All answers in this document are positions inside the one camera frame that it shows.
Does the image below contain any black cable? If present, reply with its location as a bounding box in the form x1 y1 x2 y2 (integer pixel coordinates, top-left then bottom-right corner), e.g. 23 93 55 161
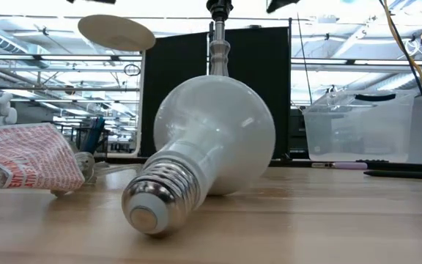
378 0 422 157

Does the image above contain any black aluminium table frame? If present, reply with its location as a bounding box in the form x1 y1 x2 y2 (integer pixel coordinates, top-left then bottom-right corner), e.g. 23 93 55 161
269 158 422 174

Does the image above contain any black partition panel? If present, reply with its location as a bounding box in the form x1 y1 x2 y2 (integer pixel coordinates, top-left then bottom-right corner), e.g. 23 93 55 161
140 26 292 159

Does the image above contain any pink white marker pen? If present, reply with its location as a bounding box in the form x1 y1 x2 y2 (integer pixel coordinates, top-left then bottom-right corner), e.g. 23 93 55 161
311 161 369 171

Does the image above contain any clear cord with printed tag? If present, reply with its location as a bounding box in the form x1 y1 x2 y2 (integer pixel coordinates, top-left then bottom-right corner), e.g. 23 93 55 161
0 122 97 197

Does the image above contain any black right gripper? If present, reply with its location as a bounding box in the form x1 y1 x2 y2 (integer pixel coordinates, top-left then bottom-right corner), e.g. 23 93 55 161
265 0 302 14

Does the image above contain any silver table lamp base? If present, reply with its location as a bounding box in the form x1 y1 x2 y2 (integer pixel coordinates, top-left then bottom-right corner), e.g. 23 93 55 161
206 0 234 77

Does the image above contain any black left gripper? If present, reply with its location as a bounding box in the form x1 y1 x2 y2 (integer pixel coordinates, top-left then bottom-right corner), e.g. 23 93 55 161
66 0 116 5

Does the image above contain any black pen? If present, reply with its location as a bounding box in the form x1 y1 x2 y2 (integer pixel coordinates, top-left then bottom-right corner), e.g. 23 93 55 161
363 169 422 181

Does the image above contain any clear plastic storage bin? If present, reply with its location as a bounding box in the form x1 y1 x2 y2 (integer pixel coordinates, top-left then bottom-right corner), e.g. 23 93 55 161
302 89 416 164

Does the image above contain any white globe lightbulb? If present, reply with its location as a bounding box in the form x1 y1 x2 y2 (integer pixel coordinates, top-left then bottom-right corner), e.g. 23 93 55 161
121 74 277 235

